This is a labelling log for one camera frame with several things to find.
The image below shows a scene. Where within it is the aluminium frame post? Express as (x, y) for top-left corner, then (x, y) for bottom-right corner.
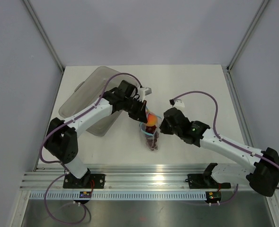
(21, 0), (65, 75)
(226, 0), (271, 73)

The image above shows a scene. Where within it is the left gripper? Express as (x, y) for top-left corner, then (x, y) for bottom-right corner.
(122, 97), (148, 123)

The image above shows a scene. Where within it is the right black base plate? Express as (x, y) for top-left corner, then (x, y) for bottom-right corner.
(185, 174), (231, 190)

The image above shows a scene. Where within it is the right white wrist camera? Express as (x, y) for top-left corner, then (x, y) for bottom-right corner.
(169, 99), (185, 110)

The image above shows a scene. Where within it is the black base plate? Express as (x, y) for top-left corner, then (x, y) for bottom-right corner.
(185, 174), (231, 190)
(63, 174), (106, 189)

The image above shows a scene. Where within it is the clear zip top bag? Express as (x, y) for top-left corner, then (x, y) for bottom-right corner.
(139, 108), (162, 152)

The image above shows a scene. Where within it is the red grape bunch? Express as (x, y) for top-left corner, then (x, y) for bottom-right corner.
(144, 126), (159, 151)

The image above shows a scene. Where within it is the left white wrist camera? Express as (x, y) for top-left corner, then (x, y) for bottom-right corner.
(138, 87), (152, 100)

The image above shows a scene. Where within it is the right side aluminium rail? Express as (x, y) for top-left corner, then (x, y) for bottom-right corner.
(222, 66), (279, 227)

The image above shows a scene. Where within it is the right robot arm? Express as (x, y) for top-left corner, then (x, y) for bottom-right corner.
(160, 107), (279, 197)

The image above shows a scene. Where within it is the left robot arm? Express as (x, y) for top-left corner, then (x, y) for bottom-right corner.
(43, 80), (152, 189)

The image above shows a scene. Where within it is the clear plastic tray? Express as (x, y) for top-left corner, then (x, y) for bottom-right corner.
(58, 65), (140, 137)

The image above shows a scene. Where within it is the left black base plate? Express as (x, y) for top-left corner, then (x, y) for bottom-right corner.
(63, 174), (106, 189)

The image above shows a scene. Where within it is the right aluminium frame post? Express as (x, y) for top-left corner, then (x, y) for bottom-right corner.
(226, 0), (271, 73)

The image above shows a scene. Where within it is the white slotted cable duct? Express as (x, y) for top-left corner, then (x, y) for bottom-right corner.
(29, 191), (207, 201)

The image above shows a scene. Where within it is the orange peach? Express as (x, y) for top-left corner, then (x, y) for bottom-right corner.
(146, 113), (158, 127)

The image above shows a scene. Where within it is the left aluminium frame post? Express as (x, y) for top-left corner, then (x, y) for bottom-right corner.
(21, 0), (65, 75)

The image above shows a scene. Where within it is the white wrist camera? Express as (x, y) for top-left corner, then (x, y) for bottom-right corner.
(169, 99), (185, 110)
(138, 87), (152, 100)

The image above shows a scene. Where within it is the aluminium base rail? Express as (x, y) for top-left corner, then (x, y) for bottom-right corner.
(19, 164), (249, 191)

